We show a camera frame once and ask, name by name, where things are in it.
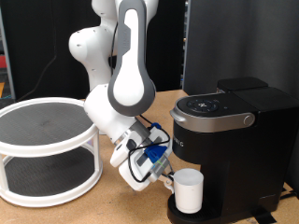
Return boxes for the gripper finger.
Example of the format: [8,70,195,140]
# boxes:
[164,163,176,177]
[158,174,174,189]

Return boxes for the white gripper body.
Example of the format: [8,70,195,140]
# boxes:
[117,126,174,192]

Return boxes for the white mug with green tape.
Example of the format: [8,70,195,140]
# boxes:
[164,167,205,215]

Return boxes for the black Keurig coffee machine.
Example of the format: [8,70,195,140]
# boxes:
[166,76,299,224]

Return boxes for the white two-tier turntable shelf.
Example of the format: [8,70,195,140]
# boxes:
[0,96,104,208]

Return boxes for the black tape strip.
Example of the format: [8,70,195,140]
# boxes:
[251,207,278,224]

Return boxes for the black looped gripper cable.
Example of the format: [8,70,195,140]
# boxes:
[126,114,172,184]

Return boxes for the blue cable connector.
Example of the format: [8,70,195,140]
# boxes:
[144,145,168,164]

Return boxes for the black power cord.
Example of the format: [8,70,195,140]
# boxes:
[278,186,299,203]

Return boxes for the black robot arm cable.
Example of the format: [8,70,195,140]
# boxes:
[107,21,119,77]

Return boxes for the black hanging cable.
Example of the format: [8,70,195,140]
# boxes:
[17,0,59,102]

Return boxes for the grey metal frame post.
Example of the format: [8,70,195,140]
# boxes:
[0,6,16,101]

